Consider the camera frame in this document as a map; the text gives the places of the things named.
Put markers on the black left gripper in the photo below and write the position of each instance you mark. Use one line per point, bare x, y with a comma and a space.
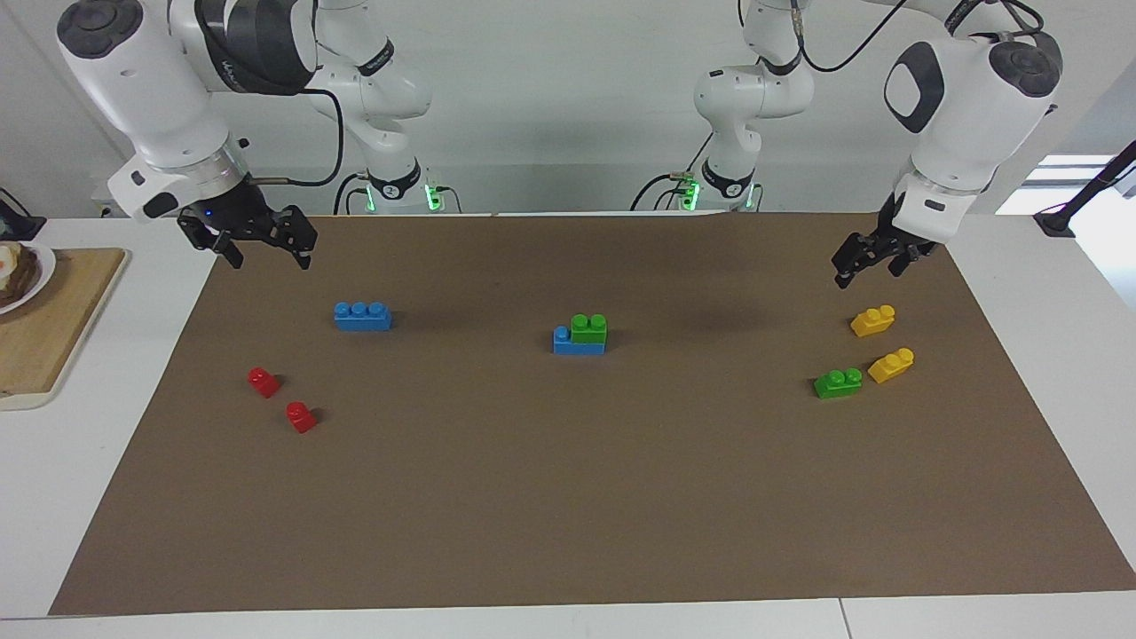
887, 241

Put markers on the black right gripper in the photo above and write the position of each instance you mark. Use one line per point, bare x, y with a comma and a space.
248, 217

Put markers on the green two-stud block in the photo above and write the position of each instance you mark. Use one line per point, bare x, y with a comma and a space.
837, 384
589, 330

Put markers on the blue three-stud block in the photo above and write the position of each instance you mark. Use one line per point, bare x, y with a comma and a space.
362, 318
577, 348

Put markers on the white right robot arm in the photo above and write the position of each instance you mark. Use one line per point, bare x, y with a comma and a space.
133, 80

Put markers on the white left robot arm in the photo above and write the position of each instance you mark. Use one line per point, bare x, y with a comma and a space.
958, 133

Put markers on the yellow two-stud block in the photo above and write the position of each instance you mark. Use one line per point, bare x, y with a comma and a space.
891, 366
872, 323

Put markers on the red one-stud block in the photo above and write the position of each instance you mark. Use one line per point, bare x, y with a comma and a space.
302, 419
264, 383

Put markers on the wooden cutting board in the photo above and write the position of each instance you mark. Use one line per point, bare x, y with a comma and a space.
62, 337

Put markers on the white plate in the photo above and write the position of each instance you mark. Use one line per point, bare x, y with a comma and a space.
44, 266

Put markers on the toast with egg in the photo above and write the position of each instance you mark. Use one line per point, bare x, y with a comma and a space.
16, 273

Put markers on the brown table mat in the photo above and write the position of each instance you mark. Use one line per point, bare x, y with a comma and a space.
568, 488

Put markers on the black camera stand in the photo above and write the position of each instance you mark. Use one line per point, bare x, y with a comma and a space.
1087, 191

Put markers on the black clamp mount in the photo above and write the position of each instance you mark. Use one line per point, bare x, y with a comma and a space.
19, 222

